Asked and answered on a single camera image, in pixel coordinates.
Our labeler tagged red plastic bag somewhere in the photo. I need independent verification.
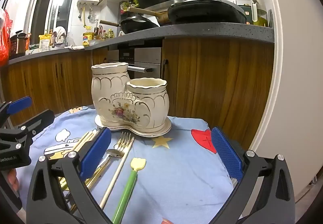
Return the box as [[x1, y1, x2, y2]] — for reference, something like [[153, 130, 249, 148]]
[[0, 9, 13, 67]]

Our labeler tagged green yellow tulip utensil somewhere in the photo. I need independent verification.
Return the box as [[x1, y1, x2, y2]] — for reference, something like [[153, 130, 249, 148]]
[[112, 158, 147, 224]]

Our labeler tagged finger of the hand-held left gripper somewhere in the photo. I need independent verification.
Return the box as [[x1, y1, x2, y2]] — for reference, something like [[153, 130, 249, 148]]
[[0, 109, 55, 150], [0, 96, 33, 120]]

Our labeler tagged grey stone kitchen countertop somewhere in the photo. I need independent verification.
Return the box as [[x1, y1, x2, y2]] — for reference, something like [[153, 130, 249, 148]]
[[7, 23, 275, 65]]

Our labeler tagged dark green appliance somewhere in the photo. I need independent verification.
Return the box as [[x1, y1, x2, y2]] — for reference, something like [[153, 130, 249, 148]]
[[237, 4, 253, 24]]

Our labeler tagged gold metal fork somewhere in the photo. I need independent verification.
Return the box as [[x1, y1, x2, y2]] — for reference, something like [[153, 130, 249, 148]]
[[68, 133, 133, 214], [61, 132, 132, 212]]

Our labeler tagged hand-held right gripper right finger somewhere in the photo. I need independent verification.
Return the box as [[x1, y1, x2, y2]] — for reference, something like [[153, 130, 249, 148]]
[[211, 127, 296, 224]]

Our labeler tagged large black lidded pan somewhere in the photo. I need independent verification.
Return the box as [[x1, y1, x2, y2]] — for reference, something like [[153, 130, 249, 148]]
[[167, 0, 247, 25]]

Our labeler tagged steel built-in oven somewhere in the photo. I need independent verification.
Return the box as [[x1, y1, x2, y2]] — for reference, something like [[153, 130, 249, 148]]
[[107, 46, 163, 80]]

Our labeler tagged row of sauce bottles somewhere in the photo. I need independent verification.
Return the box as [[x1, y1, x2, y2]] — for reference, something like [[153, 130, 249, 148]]
[[94, 25, 116, 40]]

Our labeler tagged yellow cooking oil bottle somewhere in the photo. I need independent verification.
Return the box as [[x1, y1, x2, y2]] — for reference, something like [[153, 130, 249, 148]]
[[82, 32, 96, 48]]

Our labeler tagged blue cartoon printed cloth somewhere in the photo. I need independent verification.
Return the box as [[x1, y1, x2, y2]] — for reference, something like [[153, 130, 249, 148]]
[[29, 105, 235, 224]]

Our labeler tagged white cloth over faucet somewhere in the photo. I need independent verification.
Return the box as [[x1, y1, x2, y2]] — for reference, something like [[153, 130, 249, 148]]
[[52, 26, 68, 48]]

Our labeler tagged yellow food packet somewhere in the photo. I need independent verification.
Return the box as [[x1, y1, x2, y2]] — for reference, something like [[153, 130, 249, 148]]
[[38, 33, 51, 52]]

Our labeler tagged wooden base cabinet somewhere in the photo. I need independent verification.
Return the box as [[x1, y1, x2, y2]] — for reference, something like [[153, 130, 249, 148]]
[[0, 50, 109, 126], [163, 37, 275, 149]]

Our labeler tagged dark cooker pot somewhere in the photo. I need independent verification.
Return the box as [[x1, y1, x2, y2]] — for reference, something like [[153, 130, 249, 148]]
[[9, 32, 28, 56]]

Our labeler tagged white door frame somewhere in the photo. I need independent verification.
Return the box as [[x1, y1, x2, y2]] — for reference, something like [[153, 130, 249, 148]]
[[252, 0, 323, 202]]

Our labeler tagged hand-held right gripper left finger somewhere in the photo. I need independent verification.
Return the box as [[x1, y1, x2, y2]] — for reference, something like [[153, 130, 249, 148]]
[[26, 127, 113, 224]]

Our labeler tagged white-capped oil dispenser bottle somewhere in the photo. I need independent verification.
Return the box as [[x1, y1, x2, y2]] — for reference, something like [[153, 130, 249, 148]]
[[250, 0, 268, 27]]

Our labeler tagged person's left hand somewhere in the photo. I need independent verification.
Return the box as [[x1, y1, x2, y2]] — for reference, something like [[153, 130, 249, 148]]
[[6, 168, 20, 193]]

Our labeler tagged black wok wooden handle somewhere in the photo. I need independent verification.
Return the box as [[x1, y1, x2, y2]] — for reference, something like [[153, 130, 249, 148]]
[[100, 16, 160, 35]]

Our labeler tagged wooden chopstick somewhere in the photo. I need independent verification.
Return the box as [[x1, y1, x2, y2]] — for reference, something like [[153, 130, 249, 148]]
[[77, 130, 100, 151], [99, 137, 135, 210], [72, 130, 91, 152]]

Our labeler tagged glass sliding window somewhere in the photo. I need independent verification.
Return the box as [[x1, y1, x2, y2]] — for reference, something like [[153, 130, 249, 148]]
[[30, 0, 81, 38]]

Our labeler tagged cream floral ceramic utensil holder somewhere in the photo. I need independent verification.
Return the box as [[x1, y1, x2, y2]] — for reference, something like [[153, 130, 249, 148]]
[[91, 62, 172, 137]]

